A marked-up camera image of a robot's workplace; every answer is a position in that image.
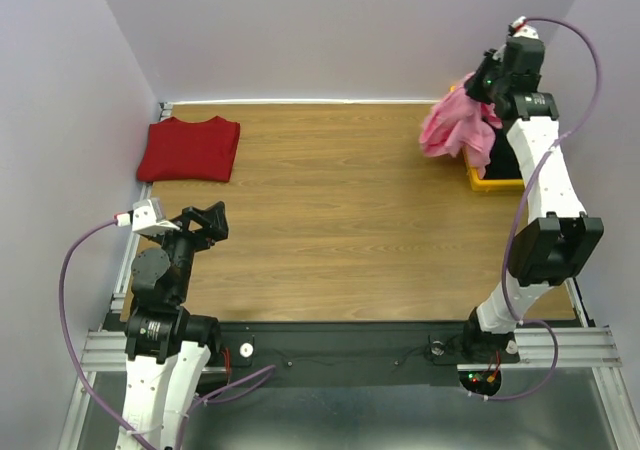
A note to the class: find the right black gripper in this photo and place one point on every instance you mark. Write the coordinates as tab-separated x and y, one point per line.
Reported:
472	85

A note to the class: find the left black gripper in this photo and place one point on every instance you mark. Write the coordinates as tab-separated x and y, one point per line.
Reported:
215	225

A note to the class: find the pink t shirt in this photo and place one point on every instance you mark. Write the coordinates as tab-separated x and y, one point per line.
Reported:
436	124

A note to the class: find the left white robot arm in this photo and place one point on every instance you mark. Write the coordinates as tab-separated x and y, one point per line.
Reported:
166	346

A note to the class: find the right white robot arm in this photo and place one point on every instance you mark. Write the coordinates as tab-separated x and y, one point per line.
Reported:
552	235

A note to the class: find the black t shirts pile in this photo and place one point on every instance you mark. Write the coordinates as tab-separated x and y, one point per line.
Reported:
503	163

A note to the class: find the folded red t shirt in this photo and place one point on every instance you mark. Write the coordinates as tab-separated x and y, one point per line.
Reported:
180	150

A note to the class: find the yellow plastic bin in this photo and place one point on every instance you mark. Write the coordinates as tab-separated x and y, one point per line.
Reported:
492	182

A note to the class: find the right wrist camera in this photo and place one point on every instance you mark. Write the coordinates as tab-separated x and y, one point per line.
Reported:
524	45

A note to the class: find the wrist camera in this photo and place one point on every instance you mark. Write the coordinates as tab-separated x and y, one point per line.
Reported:
524	45
146	218

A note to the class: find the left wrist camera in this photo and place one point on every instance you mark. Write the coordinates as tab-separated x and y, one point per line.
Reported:
146	218

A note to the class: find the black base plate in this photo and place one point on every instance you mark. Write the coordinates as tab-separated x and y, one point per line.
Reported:
353	354

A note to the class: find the aluminium frame rail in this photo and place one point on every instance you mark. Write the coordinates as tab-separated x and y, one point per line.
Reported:
579	347

